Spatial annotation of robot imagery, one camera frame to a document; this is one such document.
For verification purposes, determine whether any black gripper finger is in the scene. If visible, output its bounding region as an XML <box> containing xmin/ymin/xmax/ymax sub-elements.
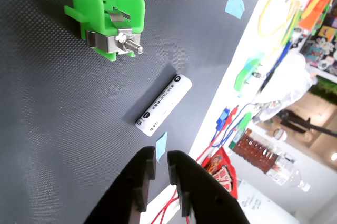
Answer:
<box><xmin>167</xmin><ymin>150</ymin><xmax>250</xmax><ymax>224</ymax></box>
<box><xmin>83</xmin><ymin>146</ymin><xmax>157</xmax><ymax>224</ymax></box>

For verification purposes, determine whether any orange sheet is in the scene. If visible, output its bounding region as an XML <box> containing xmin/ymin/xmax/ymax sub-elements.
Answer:
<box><xmin>299</xmin><ymin>0</ymin><xmax>333</xmax><ymax>32</ymax></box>

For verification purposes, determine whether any white AA battery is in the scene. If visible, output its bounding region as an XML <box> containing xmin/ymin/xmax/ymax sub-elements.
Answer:
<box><xmin>134</xmin><ymin>73</ymin><xmax>193</xmax><ymax>137</ymax></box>

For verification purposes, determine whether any red alligator clip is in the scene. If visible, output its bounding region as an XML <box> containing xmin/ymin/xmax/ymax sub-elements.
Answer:
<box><xmin>227</xmin><ymin>105</ymin><xmax>240</xmax><ymax>122</ymax></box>

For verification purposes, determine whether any small green printed block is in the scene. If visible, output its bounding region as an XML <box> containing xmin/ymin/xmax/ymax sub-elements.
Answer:
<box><xmin>233</xmin><ymin>59</ymin><xmax>263</xmax><ymax>98</ymax></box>

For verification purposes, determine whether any red snack bag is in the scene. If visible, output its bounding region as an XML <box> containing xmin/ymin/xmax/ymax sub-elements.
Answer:
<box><xmin>201</xmin><ymin>146</ymin><xmax>239</xmax><ymax>200</ymax></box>

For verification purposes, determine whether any white paper sheet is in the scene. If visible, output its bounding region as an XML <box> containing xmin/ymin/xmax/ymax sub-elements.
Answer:
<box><xmin>235</xmin><ymin>179</ymin><xmax>301</xmax><ymax>224</ymax></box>

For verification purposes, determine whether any blue masking tape piece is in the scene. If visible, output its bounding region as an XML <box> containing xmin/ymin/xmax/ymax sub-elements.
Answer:
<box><xmin>224</xmin><ymin>0</ymin><xmax>246</xmax><ymax>20</ymax></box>
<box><xmin>244</xmin><ymin>51</ymin><xmax>265</xmax><ymax>68</ymax></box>
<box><xmin>155</xmin><ymin>131</ymin><xmax>169</xmax><ymax>162</ymax></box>

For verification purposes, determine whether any white plastic bag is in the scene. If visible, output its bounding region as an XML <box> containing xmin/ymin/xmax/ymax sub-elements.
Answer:
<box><xmin>254</xmin><ymin>50</ymin><xmax>318</xmax><ymax>119</ymax></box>

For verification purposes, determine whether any blue wire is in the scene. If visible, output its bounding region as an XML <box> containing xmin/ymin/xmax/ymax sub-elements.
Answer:
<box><xmin>210</xmin><ymin>101</ymin><xmax>257</xmax><ymax>149</ymax></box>

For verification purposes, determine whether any dark grey textured mat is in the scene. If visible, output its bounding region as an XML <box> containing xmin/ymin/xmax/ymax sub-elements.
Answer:
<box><xmin>0</xmin><ymin>0</ymin><xmax>272</xmax><ymax>224</ymax></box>

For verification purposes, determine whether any black sticker covered board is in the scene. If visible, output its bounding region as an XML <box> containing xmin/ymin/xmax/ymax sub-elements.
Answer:
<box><xmin>299</xmin><ymin>16</ymin><xmax>337</xmax><ymax>77</ymax></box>

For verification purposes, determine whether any green alligator clip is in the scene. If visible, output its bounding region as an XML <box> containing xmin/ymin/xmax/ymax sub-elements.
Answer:
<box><xmin>238</xmin><ymin>112</ymin><xmax>253</xmax><ymax>133</ymax></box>

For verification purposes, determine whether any plastic bottle brown drink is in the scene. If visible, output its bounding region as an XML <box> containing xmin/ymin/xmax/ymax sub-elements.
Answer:
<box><xmin>228</xmin><ymin>128</ymin><xmax>311</xmax><ymax>193</ymax></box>

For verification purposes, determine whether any red wire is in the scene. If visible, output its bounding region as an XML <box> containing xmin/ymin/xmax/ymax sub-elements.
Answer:
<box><xmin>150</xmin><ymin>126</ymin><xmax>224</xmax><ymax>224</ymax></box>

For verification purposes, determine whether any yellow cable loop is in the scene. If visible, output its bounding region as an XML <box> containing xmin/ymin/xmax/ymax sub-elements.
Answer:
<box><xmin>258</xmin><ymin>0</ymin><xmax>333</xmax><ymax>54</ymax></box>

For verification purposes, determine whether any green battery holder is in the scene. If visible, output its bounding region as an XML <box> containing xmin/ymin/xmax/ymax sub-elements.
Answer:
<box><xmin>64</xmin><ymin>0</ymin><xmax>146</xmax><ymax>63</ymax></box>

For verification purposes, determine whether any black stand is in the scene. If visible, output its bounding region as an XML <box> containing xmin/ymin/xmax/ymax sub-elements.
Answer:
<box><xmin>277</xmin><ymin>109</ymin><xmax>337</xmax><ymax>138</ymax></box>

